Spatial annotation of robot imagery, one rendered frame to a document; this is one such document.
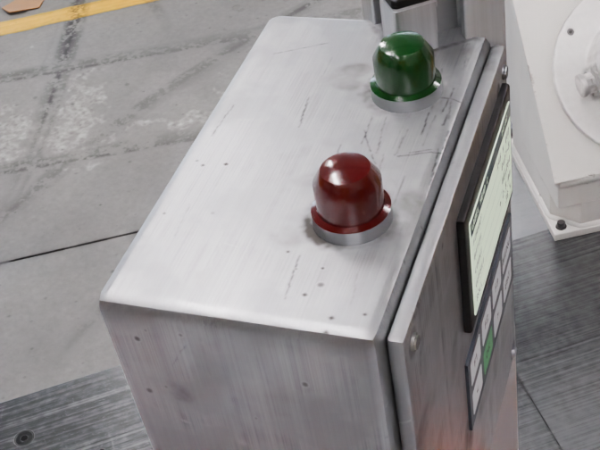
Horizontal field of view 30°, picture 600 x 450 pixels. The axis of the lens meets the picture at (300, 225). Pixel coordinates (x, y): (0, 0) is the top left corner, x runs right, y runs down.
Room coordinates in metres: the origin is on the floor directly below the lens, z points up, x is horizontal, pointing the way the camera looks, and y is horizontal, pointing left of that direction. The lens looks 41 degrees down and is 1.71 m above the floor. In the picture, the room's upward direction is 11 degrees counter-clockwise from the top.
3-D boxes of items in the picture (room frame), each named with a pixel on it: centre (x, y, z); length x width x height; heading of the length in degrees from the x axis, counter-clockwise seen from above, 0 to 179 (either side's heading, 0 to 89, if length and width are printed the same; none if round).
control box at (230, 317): (0.31, -0.01, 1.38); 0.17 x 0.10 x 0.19; 154
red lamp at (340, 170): (0.27, -0.02, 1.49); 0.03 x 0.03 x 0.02
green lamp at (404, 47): (0.34, -0.05, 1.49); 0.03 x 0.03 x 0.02
